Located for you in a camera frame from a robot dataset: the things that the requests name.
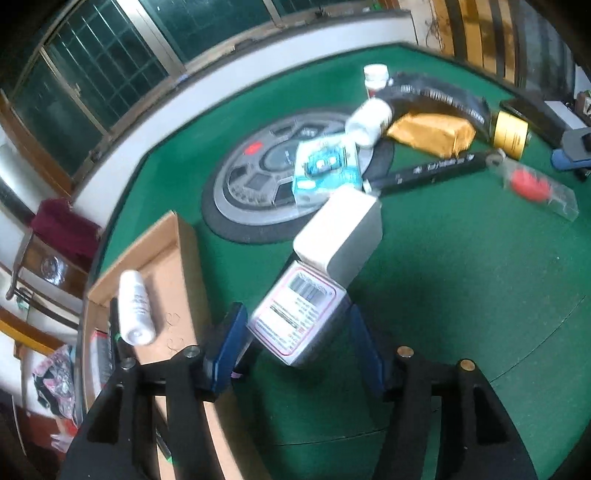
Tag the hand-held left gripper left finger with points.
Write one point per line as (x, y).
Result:
(226, 350)

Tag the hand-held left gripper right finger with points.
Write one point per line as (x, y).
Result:
(369, 355)

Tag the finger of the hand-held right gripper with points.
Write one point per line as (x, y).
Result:
(570, 159)

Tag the grey red barcode box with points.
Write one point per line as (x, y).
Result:
(295, 314)

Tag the cardboard box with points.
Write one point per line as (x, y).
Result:
(166, 277)

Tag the gold foil packet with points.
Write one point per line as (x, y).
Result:
(434, 134)

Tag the clear case with red item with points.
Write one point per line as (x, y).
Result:
(538, 187)

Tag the yellow can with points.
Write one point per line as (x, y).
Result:
(510, 134)

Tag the plain white bottle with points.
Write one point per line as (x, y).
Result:
(136, 309)

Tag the white rounded box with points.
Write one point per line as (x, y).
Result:
(341, 235)

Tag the black marker pen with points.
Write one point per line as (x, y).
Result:
(434, 168)

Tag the black curved band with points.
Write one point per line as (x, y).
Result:
(438, 94)

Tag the wooden door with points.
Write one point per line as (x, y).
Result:
(480, 32)

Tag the round grey table panel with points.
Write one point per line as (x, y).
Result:
(258, 184)

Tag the floral cloth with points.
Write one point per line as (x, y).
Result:
(55, 383)

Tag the teal tissue pack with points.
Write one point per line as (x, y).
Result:
(328, 170)

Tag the dark red cloth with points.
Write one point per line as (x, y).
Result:
(64, 230)

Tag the white bottle green label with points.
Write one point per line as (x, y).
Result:
(369, 120)

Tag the white bottle red label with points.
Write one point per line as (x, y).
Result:
(376, 81)

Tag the green barred window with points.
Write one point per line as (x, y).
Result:
(106, 64)

